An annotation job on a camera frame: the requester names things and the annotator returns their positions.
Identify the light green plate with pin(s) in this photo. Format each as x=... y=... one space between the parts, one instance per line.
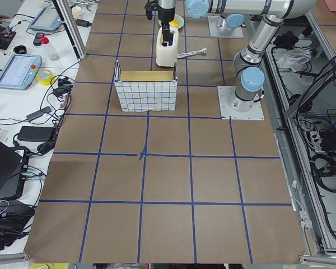
x=180 y=19

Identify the blue teach pendant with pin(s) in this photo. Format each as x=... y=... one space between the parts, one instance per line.
x=47 y=20
x=20 y=71

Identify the near blue teach pendant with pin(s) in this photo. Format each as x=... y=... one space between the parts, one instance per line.
x=20 y=71

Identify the clear bottle red cap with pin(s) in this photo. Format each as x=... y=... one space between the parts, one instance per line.
x=49 y=48

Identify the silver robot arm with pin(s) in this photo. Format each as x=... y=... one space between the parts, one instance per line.
x=196 y=10
x=273 y=12

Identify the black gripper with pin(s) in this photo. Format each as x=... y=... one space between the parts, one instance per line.
x=166 y=19

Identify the wire basket with checked cloth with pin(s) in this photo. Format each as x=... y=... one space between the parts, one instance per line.
x=143 y=91

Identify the yellow tape roll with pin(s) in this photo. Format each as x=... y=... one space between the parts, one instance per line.
x=45 y=77

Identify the white paper cup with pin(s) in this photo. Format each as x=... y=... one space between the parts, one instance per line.
x=77 y=12

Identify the black power adapter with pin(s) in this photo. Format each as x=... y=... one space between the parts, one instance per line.
x=35 y=134

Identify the yellow bread wedge on plate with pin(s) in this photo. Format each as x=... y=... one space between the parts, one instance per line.
x=174 y=23

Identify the white two-slot toaster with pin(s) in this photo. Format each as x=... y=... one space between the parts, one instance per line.
x=166 y=56

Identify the far blue teach pendant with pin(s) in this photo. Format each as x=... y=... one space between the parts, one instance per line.
x=47 y=20

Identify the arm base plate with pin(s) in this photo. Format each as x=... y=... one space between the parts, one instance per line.
x=232 y=108
x=226 y=27

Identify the aluminium frame post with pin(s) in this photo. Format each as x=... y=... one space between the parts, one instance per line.
x=65 y=14

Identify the black laptop computer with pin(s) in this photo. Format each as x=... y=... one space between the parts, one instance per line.
x=13 y=161

